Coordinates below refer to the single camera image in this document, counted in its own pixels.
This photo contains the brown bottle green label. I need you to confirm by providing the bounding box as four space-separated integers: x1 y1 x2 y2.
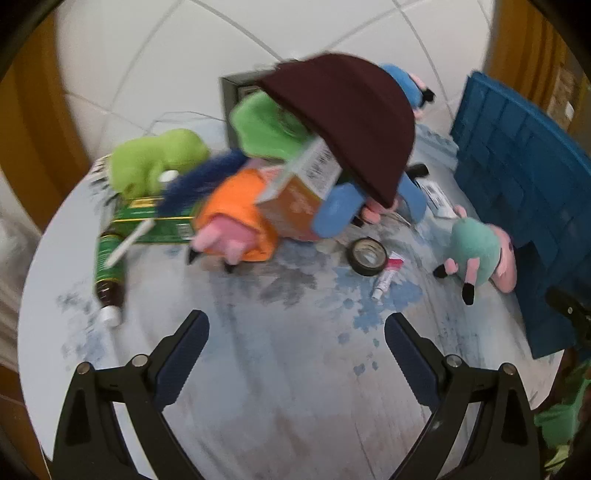
95 231 127 328

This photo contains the white round desktop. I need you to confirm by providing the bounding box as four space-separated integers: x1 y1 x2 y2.
17 111 566 480

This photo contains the black box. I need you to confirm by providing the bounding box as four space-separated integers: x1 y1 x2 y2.
219 69 278 148

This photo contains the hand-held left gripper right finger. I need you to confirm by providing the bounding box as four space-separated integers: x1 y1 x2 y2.
384 311 543 480

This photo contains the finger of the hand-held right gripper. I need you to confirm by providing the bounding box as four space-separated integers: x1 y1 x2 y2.
546 286 591 326

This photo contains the green crocodile plush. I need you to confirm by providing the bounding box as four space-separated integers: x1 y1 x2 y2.
230 90 319 160

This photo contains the blue dress pig plush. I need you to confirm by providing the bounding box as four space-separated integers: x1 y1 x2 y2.
379 64 437 121
314 173 428 238

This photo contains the dark blue fluffy toy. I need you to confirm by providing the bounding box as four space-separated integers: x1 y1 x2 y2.
159 150 247 215

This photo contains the white printed packet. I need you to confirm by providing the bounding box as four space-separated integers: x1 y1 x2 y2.
416 180 455 217

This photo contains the black tape roll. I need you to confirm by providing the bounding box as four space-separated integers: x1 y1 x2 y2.
347 237 389 278

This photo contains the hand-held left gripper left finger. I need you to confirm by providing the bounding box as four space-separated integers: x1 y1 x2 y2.
48 309 211 480

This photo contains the white plastic stick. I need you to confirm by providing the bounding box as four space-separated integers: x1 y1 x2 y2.
105 219 157 267

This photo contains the green cloth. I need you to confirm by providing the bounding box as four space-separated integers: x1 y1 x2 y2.
533 360 591 476

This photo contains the teal dress pig plush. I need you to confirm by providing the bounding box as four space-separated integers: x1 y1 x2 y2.
433 205 518 305

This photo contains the orange dress pig plush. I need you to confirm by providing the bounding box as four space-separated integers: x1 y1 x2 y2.
187 168 280 273

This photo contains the light green frog plush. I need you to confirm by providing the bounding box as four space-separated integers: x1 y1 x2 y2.
108 129 211 197

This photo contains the orange cardboard box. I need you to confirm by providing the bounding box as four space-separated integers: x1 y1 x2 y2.
256 138 342 241

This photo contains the dark maroon knit hat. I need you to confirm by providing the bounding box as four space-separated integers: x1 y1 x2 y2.
256 53 416 210

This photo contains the green cardboard box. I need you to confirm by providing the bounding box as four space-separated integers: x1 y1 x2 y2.
111 194 204 243

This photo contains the small white pink tube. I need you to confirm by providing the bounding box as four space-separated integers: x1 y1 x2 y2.
372 253 404 301

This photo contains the blue plastic crate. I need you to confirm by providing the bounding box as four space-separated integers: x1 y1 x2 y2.
450 71 591 358

